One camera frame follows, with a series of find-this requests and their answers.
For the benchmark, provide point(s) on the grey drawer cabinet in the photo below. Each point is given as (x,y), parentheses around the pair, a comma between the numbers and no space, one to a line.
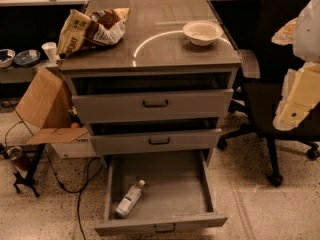
(154,44)

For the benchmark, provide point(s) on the grey drawer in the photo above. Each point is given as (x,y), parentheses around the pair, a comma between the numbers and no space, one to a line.
(150,97)
(154,136)
(176,196)

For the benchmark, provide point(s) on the grey bottom drawer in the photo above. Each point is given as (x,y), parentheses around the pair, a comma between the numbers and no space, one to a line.
(176,196)

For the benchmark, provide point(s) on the brown cardboard box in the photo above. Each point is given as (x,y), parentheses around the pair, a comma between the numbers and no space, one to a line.
(46,105)

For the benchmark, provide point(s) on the brown glass jar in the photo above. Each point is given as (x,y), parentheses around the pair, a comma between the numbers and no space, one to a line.
(19,158)

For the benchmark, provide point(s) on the grey top drawer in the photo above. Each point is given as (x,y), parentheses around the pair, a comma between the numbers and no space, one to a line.
(150,97)

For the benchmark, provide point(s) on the grey middle drawer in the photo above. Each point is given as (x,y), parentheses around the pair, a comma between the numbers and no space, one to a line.
(154,136)

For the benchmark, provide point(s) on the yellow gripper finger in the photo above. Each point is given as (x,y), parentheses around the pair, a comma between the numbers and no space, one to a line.
(284,36)
(300,94)

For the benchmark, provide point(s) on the yellow brown chip bag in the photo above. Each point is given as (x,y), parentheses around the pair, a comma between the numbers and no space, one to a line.
(100,28)

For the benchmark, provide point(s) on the white printed box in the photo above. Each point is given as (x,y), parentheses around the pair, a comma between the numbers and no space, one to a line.
(81,147)

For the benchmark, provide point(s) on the white paper cup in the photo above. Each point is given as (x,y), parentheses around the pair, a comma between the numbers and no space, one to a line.
(50,49)

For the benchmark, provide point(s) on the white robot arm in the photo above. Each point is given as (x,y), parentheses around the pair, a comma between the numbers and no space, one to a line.
(306,38)

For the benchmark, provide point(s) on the black metal stand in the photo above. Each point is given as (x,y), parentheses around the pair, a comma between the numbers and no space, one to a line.
(25,177)

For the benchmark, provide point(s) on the clear plastic bottle white label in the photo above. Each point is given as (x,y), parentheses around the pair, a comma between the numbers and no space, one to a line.
(130,199)

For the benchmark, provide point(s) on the white blue bowl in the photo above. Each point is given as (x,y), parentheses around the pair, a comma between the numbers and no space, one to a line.
(6,57)

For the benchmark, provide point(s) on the dark blue bowl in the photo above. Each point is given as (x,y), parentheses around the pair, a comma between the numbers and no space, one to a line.
(27,58)

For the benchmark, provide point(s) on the low grey shelf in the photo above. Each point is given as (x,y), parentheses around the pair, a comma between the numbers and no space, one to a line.
(16,74)

